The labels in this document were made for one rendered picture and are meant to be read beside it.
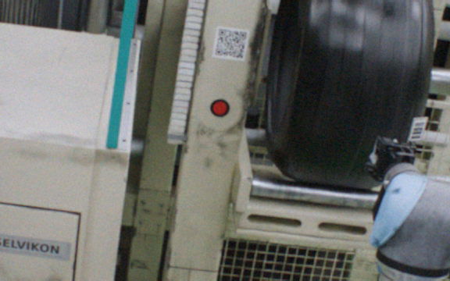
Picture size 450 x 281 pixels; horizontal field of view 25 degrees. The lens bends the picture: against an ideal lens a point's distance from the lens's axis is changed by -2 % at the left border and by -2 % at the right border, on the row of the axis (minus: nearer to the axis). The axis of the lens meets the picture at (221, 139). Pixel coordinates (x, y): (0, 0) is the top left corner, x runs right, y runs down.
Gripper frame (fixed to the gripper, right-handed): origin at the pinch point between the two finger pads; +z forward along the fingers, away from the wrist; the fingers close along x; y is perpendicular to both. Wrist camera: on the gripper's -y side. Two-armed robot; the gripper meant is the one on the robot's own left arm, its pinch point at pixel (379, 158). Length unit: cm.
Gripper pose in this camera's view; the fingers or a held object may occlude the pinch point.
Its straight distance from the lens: 218.8
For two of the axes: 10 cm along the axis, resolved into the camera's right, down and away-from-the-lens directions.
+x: -9.9, -1.2, -1.0
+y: 1.5, -9.5, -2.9
